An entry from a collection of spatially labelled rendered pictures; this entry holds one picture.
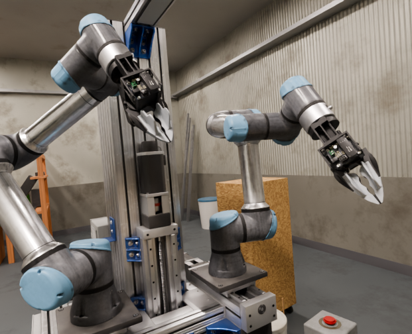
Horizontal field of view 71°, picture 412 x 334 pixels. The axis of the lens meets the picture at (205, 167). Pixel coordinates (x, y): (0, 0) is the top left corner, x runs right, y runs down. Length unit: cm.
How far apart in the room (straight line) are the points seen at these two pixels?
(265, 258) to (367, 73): 255
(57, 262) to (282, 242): 215
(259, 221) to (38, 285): 74
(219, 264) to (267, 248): 146
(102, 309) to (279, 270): 199
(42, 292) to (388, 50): 382
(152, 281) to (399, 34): 356
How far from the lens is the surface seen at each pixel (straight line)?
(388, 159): 389
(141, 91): 64
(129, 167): 112
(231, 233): 112
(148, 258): 110
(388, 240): 406
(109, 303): 99
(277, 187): 260
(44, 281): 84
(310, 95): 76
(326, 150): 69
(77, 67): 78
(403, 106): 382
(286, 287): 287
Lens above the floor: 150
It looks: 2 degrees down
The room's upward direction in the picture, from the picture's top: 5 degrees counter-clockwise
